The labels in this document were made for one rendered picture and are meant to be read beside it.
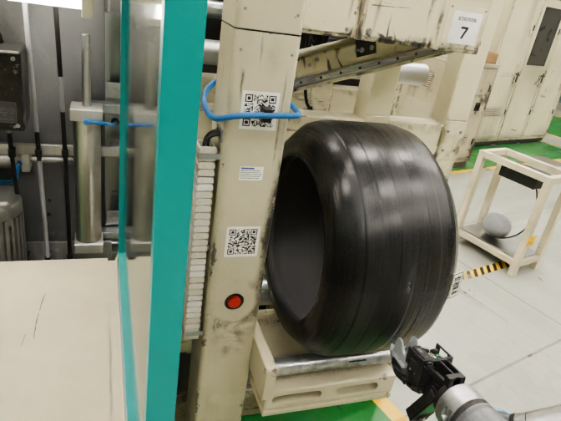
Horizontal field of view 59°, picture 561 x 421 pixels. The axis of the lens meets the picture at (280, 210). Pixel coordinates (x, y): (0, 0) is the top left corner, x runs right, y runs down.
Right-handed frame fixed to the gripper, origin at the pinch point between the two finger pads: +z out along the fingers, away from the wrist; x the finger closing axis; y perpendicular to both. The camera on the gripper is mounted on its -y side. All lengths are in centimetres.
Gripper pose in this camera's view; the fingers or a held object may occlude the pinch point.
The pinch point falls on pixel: (395, 349)
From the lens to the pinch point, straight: 118.3
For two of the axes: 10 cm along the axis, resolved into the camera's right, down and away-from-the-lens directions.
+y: 1.0, -9.4, -3.1
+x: -9.4, 0.1, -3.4
